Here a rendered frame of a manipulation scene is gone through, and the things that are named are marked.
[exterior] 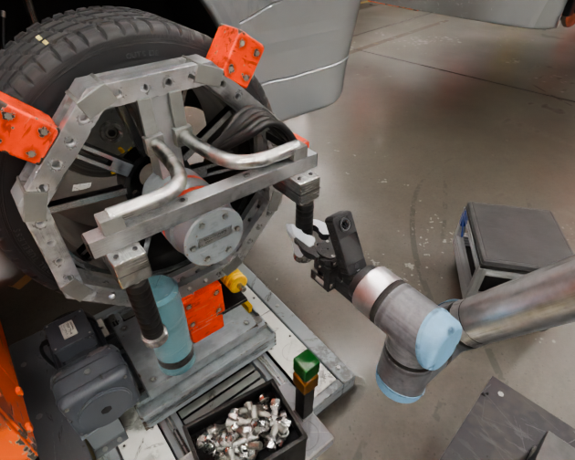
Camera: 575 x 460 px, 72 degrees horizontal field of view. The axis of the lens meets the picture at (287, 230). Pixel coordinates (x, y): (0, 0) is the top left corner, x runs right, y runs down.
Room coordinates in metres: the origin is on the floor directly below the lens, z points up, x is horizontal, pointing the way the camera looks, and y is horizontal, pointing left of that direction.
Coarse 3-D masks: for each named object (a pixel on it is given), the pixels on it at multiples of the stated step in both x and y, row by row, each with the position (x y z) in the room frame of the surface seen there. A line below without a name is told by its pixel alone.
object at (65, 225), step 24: (216, 96) 0.90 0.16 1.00; (216, 120) 0.87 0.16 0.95; (240, 144) 0.94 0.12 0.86; (120, 168) 0.72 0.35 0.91; (192, 168) 0.82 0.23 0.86; (216, 168) 0.87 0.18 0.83; (96, 192) 0.70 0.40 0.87; (120, 192) 0.71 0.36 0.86; (72, 240) 0.69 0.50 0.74; (144, 240) 0.73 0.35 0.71; (96, 264) 0.65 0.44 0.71; (168, 264) 0.74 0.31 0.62
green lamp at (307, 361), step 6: (300, 354) 0.45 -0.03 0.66; (306, 354) 0.44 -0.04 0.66; (312, 354) 0.45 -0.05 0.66; (294, 360) 0.43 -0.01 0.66; (300, 360) 0.43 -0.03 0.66; (306, 360) 0.43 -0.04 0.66; (312, 360) 0.43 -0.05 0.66; (318, 360) 0.43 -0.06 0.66; (294, 366) 0.43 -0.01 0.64; (300, 366) 0.42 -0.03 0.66; (306, 366) 0.42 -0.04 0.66; (312, 366) 0.42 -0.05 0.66; (318, 366) 0.43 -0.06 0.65; (300, 372) 0.42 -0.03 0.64; (306, 372) 0.41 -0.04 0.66; (312, 372) 0.42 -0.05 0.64; (318, 372) 0.43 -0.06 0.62; (306, 378) 0.41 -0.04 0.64
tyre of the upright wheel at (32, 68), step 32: (32, 32) 0.81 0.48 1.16; (64, 32) 0.76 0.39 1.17; (96, 32) 0.73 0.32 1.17; (128, 32) 0.75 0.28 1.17; (160, 32) 0.79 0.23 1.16; (192, 32) 0.84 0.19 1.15; (0, 64) 0.75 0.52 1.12; (32, 64) 0.67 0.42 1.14; (64, 64) 0.68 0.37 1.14; (96, 64) 0.71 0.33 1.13; (128, 64) 0.74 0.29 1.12; (32, 96) 0.64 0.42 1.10; (64, 96) 0.67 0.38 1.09; (256, 96) 0.92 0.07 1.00; (0, 160) 0.59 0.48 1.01; (0, 192) 0.58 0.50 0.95; (0, 224) 0.56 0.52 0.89; (32, 256) 0.57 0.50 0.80
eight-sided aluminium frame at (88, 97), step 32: (160, 64) 0.74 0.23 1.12; (192, 64) 0.74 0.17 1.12; (96, 96) 0.62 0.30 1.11; (128, 96) 0.65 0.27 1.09; (224, 96) 0.77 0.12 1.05; (64, 128) 0.59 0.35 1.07; (64, 160) 0.58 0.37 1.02; (32, 192) 0.54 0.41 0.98; (256, 192) 0.87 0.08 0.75; (32, 224) 0.52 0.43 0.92; (256, 224) 0.80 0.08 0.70; (64, 256) 0.54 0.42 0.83; (64, 288) 0.52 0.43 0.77; (96, 288) 0.55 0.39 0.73; (192, 288) 0.68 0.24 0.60
